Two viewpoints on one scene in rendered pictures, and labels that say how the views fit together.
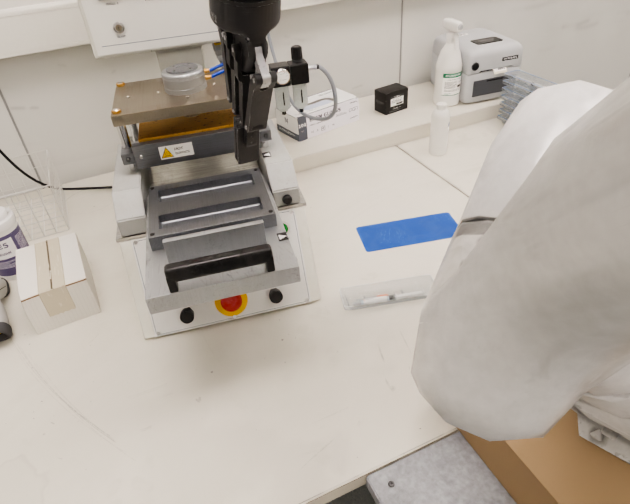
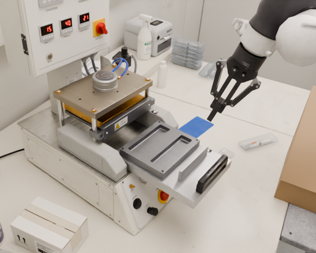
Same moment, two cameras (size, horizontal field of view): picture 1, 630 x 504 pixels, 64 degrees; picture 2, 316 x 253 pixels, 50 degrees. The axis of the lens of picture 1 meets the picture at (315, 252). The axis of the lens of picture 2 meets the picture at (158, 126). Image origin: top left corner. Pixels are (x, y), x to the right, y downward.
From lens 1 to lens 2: 0.81 m
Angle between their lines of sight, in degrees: 35
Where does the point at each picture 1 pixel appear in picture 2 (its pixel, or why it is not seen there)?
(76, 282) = (84, 222)
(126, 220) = (120, 171)
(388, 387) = (254, 200)
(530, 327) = not seen: outside the picture
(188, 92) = (115, 88)
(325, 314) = not seen: hidden behind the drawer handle
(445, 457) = (294, 214)
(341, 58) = not seen: hidden behind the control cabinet
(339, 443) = (262, 230)
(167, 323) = (142, 221)
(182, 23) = (80, 46)
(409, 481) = (294, 228)
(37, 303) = (68, 246)
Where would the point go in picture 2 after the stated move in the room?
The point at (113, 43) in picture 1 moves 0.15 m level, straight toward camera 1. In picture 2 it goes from (45, 66) to (85, 81)
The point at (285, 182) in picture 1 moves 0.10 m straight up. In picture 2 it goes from (173, 123) to (176, 99)
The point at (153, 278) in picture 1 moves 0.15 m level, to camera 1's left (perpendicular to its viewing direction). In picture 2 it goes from (183, 191) to (141, 219)
